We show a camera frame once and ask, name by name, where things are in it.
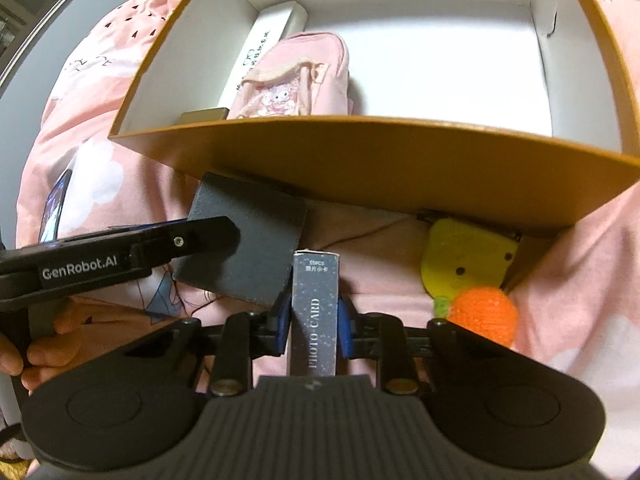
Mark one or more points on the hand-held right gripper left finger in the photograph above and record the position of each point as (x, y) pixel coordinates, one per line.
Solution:
(283, 317)

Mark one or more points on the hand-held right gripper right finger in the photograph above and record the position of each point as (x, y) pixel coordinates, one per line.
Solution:
(345, 322)

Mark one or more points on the person's left hand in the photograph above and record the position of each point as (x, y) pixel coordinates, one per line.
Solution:
(50, 355)

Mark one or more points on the gold box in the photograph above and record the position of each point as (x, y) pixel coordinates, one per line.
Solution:
(205, 116)

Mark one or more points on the orange cardboard box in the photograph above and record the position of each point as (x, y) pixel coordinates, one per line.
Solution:
(400, 175)

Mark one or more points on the orange crochet fruit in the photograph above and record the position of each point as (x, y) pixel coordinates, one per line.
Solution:
(482, 312)

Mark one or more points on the black box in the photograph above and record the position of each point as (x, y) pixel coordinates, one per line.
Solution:
(255, 240)

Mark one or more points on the grey photo card box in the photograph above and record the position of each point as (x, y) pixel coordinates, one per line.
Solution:
(315, 310)

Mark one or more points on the pink fabric pouch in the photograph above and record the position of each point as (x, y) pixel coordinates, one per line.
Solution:
(300, 60)

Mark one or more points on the black smartphone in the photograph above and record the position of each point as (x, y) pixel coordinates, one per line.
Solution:
(55, 210)

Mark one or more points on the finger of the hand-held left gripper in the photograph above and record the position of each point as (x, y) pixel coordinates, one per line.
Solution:
(110, 234)
(205, 240)

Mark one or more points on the long white box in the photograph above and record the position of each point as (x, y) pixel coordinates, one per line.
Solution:
(260, 30)

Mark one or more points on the yellow toy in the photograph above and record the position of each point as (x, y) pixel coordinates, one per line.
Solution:
(465, 255)

